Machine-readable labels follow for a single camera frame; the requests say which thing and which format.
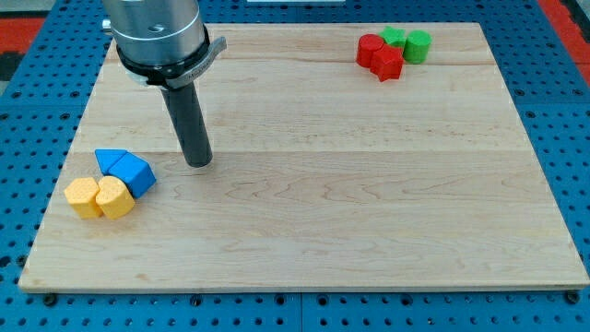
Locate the red star block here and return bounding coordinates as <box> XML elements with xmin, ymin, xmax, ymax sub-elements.
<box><xmin>370</xmin><ymin>44</ymin><xmax>404</xmax><ymax>82</ymax></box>

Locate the yellow hexagon block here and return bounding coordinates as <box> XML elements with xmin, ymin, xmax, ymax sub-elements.
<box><xmin>64</xmin><ymin>177</ymin><xmax>103</xmax><ymax>219</ymax></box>

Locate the yellow heart block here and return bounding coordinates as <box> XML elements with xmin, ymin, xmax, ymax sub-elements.
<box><xmin>96</xmin><ymin>176</ymin><xmax>136</xmax><ymax>219</ymax></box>

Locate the blue triangle block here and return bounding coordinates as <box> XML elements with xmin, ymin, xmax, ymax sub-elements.
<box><xmin>94</xmin><ymin>148</ymin><xmax>127</xmax><ymax>175</ymax></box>

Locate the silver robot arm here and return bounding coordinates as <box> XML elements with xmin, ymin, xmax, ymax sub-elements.
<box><xmin>102</xmin><ymin>0</ymin><xmax>227</xmax><ymax>89</ymax></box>

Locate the red cylinder block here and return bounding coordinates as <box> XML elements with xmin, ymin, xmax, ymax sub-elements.
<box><xmin>356</xmin><ymin>34</ymin><xmax>384</xmax><ymax>68</ymax></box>

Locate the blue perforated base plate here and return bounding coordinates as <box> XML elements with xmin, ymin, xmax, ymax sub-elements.
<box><xmin>1</xmin><ymin>0</ymin><xmax>589</xmax><ymax>331</ymax></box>

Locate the green cylinder block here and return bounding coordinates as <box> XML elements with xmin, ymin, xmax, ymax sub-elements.
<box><xmin>403</xmin><ymin>30</ymin><xmax>432</xmax><ymax>64</ymax></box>

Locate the green star block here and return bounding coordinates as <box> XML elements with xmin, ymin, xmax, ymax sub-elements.
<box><xmin>379</xmin><ymin>26</ymin><xmax>406</xmax><ymax>48</ymax></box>

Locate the blue pentagon block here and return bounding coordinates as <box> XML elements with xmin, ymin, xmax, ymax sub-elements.
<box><xmin>108</xmin><ymin>152</ymin><xmax>156</xmax><ymax>198</ymax></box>

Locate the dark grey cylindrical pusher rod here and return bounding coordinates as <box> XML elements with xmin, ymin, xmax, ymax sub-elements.
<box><xmin>161</xmin><ymin>83</ymin><xmax>213</xmax><ymax>168</ymax></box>

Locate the light wooden board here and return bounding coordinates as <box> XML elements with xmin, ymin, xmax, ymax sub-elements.
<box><xmin>19</xmin><ymin>23</ymin><xmax>589</xmax><ymax>294</ymax></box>

